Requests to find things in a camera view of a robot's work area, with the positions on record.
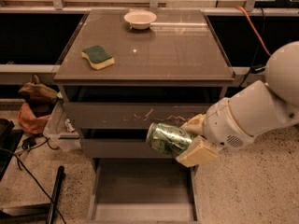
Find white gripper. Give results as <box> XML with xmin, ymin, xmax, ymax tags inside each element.
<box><xmin>176</xmin><ymin>98</ymin><xmax>255</xmax><ymax>167</ymax></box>

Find green soda can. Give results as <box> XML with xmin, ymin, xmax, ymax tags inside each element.
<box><xmin>146</xmin><ymin>123</ymin><xmax>195</xmax><ymax>158</ymax></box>

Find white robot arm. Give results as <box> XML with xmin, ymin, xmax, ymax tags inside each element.
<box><xmin>177</xmin><ymin>41</ymin><xmax>299</xmax><ymax>167</ymax></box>

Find grey bottom drawer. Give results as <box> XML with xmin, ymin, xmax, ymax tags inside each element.
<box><xmin>87</xmin><ymin>159</ymin><xmax>201</xmax><ymax>224</ymax></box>

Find grey drawer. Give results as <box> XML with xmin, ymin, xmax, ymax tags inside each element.
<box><xmin>87</xmin><ymin>159</ymin><xmax>201</xmax><ymax>224</ymax></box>
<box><xmin>80</xmin><ymin>129</ymin><xmax>170</xmax><ymax>159</ymax></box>
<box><xmin>64</xmin><ymin>102</ymin><xmax>209</xmax><ymax>129</ymax></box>

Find grey middle drawer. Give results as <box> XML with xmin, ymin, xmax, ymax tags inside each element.
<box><xmin>80</xmin><ymin>129</ymin><xmax>170</xmax><ymax>159</ymax></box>

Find grey drawer cabinet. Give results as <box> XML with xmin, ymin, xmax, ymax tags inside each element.
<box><xmin>53</xmin><ymin>8</ymin><xmax>235</xmax><ymax>173</ymax></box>

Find grey top drawer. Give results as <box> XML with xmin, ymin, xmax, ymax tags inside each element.
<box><xmin>64</xmin><ymin>102</ymin><xmax>209</xmax><ymax>129</ymax></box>

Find black power adapter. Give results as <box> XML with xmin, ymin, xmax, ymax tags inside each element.
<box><xmin>250</xmin><ymin>64</ymin><xmax>265</xmax><ymax>74</ymax></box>

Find green yellow sponge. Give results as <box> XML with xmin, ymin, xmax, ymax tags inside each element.
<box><xmin>81</xmin><ymin>45</ymin><xmax>115</xmax><ymax>70</ymax></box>

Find white bowl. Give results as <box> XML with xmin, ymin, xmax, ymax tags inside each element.
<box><xmin>124</xmin><ymin>10</ymin><xmax>157</xmax><ymax>30</ymax></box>

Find clear plastic bin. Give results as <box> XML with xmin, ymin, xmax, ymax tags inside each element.
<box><xmin>43</xmin><ymin>101</ymin><xmax>81</xmax><ymax>151</ymax></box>

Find black metal stand leg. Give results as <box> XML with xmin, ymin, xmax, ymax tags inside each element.
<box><xmin>46</xmin><ymin>166</ymin><xmax>64</xmax><ymax>224</ymax></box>

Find brown cloth bag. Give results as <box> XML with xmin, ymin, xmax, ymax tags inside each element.
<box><xmin>19</xmin><ymin>74</ymin><xmax>58</xmax><ymax>104</ymax></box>

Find orange cloth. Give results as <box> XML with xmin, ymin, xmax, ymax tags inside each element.
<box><xmin>18</xmin><ymin>103</ymin><xmax>52</xmax><ymax>134</ymax></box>

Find orange cable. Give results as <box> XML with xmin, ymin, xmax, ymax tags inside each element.
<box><xmin>235</xmin><ymin>5</ymin><xmax>273</xmax><ymax>58</ymax></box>

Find black floor cable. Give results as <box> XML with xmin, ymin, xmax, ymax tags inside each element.
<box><xmin>0</xmin><ymin>133</ymin><xmax>68</xmax><ymax>224</ymax></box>

